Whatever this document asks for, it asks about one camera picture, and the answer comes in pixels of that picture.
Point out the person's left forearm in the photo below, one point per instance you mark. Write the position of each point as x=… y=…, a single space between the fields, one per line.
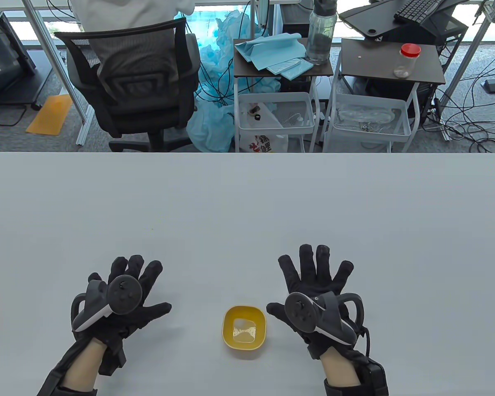
x=82 y=365

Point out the clear plastic bag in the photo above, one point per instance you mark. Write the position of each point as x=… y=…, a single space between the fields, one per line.
x=367 y=115

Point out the black mesh office chair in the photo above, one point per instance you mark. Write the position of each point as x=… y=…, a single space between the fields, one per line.
x=148 y=107

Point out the person's right hand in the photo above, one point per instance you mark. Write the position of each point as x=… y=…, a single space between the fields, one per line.
x=313 y=274

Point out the grey white hand controller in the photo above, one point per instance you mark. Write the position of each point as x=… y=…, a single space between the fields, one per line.
x=301 y=311
x=123 y=295

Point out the clear jar with red lid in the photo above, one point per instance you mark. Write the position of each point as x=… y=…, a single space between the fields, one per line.
x=406 y=66

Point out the aluminium frame post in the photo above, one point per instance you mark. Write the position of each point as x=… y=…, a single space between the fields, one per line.
x=84 y=128
x=472 y=62

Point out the black desk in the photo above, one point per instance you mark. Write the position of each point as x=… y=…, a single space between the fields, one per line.
x=367 y=20

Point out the grey foot pedal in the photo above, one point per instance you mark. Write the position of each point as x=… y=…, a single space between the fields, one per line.
x=491 y=86

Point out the black wrist sensor module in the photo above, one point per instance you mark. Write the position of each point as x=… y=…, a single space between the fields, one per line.
x=111 y=363
x=375 y=377

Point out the small yellow dish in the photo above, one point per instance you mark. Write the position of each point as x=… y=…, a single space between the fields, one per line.
x=231 y=328

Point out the folded light blue cloths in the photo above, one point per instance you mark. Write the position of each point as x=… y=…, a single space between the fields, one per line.
x=268 y=51

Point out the pile of blue plastic bags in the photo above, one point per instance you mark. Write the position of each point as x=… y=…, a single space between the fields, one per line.
x=214 y=123

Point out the white cart with dark top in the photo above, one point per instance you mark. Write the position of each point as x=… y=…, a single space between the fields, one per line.
x=375 y=62
x=243 y=71

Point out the white plastic bag red print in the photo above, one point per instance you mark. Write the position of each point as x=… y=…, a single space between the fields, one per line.
x=268 y=142

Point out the black equipment stand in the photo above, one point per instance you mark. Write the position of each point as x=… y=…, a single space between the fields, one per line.
x=8 y=62

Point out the black keyboard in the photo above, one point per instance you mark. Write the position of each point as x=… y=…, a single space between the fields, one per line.
x=416 y=10

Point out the clear water bottle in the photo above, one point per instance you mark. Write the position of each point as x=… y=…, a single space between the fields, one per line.
x=321 y=45

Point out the person's left hand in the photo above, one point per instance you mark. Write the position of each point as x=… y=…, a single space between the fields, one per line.
x=146 y=317

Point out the orange envelope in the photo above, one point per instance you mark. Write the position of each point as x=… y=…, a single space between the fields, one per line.
x=49 y=115

